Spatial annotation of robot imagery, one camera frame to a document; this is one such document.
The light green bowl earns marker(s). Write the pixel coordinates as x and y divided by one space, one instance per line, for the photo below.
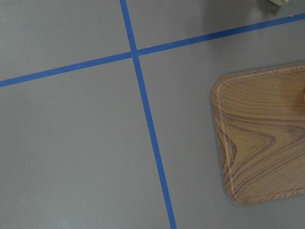
279 2

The wooden grain tray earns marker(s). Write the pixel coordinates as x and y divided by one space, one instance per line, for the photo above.
260 122

